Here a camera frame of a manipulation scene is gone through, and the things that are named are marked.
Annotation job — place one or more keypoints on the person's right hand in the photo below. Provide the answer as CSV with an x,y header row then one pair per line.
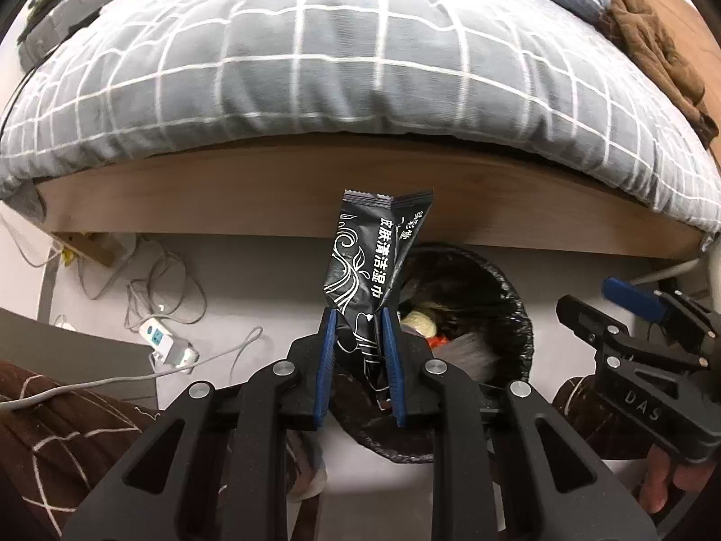
x,y
664,482

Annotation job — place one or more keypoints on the trash bin with black liner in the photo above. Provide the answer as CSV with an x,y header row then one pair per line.
x,y
495,304

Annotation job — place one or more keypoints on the wooden headboard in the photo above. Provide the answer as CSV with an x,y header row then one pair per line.
x,y
687,17

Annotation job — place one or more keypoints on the wooden bed frame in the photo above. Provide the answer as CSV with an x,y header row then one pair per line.
x,y
225,191

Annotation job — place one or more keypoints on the white power strip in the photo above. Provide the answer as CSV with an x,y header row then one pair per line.
x,y
157,338

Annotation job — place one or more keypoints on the grey suitcase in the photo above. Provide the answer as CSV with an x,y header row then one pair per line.
x,y
56,22

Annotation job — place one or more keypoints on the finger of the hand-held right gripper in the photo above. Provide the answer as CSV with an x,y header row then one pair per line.
x,y
614,344
636,296

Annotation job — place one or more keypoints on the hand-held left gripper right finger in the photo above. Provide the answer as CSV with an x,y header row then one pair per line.
x,y
393,372

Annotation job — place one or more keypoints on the brown jacket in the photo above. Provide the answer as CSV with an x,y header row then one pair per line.
x,y
648,39

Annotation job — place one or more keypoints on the black wipe packet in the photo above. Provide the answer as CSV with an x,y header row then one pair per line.
x,y
360,259

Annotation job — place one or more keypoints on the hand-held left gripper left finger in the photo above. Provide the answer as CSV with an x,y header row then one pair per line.
x,y
328,372

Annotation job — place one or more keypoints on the grey board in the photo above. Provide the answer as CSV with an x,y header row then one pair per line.
x,y
67,349

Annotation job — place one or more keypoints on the person's brown checked pants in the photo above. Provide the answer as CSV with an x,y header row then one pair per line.
x,y
56,434

